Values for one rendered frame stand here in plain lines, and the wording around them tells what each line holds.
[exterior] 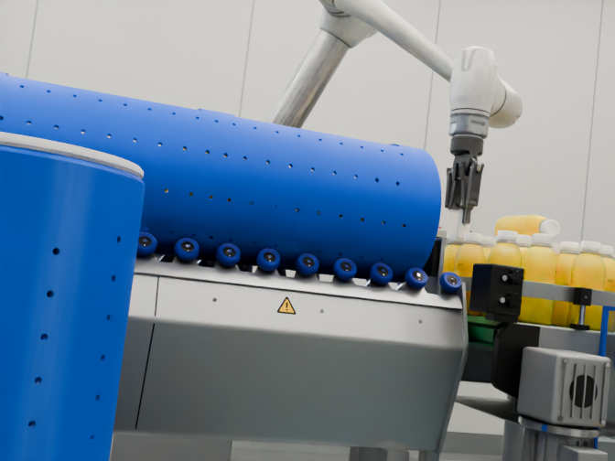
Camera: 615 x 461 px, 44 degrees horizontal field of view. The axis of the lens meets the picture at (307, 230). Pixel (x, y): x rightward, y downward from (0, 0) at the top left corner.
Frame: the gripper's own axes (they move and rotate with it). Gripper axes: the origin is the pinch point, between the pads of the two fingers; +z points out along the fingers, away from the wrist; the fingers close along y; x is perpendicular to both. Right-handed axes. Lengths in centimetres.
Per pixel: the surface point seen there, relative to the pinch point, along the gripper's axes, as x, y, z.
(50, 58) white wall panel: -105, -268, -87
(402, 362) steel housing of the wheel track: -21.5, 22.8, 30.0
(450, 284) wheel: -12.2, 21.3, 14.1
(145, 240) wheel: -71, 21, 13
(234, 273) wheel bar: -55, 21, 17
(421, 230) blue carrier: -20.8, 23.5, 4.8
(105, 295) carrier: -80, 71, 21
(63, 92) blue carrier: -88, 19, -10
